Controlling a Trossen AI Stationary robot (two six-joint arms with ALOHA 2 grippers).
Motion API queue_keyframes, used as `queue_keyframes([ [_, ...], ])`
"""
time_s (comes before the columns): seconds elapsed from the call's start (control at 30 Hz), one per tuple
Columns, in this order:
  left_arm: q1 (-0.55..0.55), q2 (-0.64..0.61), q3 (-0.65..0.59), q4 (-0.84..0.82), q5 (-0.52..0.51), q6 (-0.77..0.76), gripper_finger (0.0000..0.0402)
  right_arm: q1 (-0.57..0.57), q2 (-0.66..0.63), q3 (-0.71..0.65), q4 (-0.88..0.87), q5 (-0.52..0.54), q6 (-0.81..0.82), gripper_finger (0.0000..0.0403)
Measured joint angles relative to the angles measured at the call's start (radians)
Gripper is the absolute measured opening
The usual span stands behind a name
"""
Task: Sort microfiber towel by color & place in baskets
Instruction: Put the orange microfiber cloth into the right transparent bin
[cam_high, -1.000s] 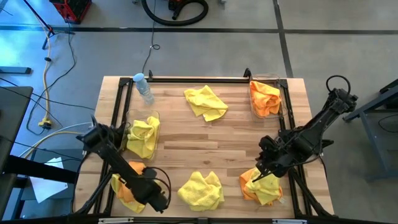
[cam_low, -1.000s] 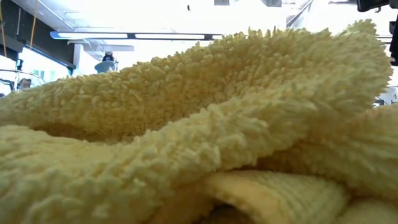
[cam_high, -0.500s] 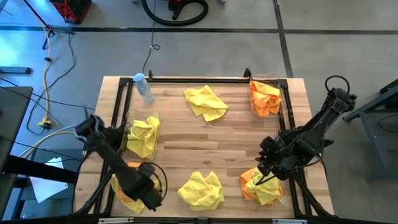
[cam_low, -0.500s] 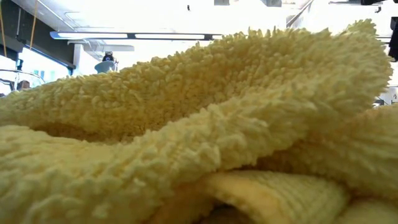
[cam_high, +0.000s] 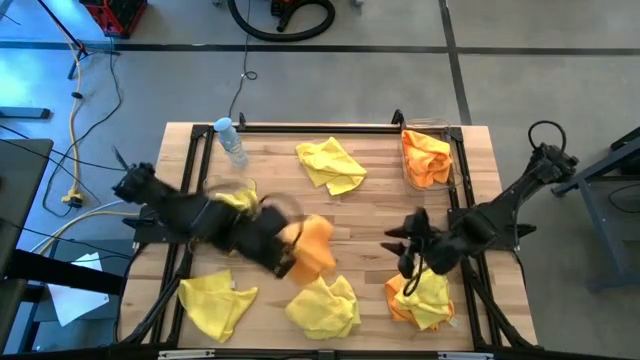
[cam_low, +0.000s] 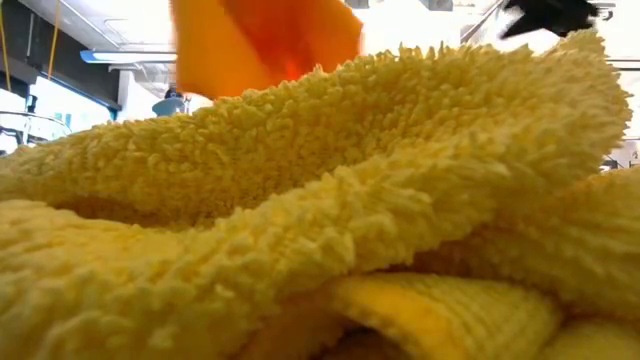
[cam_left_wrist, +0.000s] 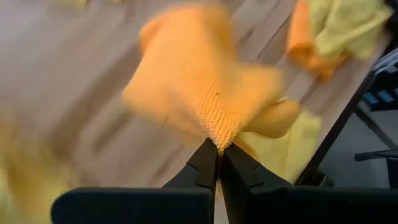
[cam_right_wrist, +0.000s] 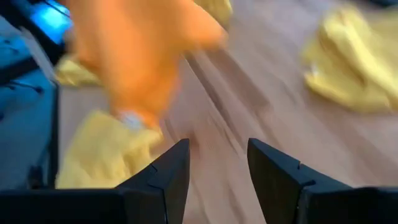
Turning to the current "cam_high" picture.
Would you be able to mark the grey desk top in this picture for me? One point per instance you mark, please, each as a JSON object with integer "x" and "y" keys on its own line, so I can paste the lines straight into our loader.
{"x": 20, "y": 190}

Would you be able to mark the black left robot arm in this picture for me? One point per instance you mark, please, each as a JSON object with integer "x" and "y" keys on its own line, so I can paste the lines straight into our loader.
{"x": 175, "y": 212}

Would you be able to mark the black desk leg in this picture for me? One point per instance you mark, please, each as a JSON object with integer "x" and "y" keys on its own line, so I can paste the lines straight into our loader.
{"x": 60, "y": 272}

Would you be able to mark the clear water bottle blue cap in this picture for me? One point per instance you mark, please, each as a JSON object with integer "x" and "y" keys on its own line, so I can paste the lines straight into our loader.
{"x": 231, "y": 142}

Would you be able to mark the yellow microfiber towel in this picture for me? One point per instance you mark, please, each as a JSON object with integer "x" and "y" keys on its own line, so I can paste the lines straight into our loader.
{"x": 215, "y": 305}
{"x": 330, "y": 162}
{"x": 431, "y": 306}
{"x": 320, "y": 310}
{"x": 245, "y": 200}

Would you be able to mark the orange microfiber towel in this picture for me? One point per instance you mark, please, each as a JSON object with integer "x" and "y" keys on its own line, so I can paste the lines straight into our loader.
{"x": 391, "y": 300}
{"x": 315, "y": 250}
{"x": 425, "y": 145}
{"x": 430, "y": 172}

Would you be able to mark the silver frame bracket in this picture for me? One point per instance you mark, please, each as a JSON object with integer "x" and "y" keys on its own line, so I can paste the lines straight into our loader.
{"x": 465, "y": 356}
{"x": 186, "y": 354}

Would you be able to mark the grey metal foot bar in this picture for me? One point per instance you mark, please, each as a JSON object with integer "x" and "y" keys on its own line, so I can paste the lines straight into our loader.
{"x": 25, "y": 113}

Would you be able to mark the clear plastic basket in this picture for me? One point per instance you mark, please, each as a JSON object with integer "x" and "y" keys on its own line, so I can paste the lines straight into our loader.
{"x": 430, "y": 125}
{"x": 215, "y": 186}

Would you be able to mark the black aluminium table frame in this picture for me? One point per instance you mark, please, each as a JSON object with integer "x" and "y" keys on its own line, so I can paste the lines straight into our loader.
{"x": 325, "y": 128}

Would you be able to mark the dark grey metal stand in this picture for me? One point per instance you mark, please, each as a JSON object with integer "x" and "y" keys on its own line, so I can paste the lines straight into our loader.
{"x": 590, "y": 235}

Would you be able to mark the black tripod stand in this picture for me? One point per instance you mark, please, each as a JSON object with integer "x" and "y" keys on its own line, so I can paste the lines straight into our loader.
{"x": 75, "y": 42}

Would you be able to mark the red black box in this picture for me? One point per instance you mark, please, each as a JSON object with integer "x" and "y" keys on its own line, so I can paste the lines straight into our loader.
{"x": 115, "y": 17}

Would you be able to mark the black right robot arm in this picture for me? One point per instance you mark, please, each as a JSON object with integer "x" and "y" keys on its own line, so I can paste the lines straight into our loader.
{"x": 515, "y": 195}

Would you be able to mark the white paper sheet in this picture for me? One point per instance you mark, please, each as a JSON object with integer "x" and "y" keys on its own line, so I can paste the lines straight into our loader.
{"x": 75, "y": 305}

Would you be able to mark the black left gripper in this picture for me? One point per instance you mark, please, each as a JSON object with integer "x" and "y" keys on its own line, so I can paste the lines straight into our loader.
{"x": 260, "y": 237}

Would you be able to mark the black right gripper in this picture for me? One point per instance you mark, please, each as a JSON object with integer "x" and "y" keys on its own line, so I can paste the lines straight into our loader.
{"x": 430, "y": 250}

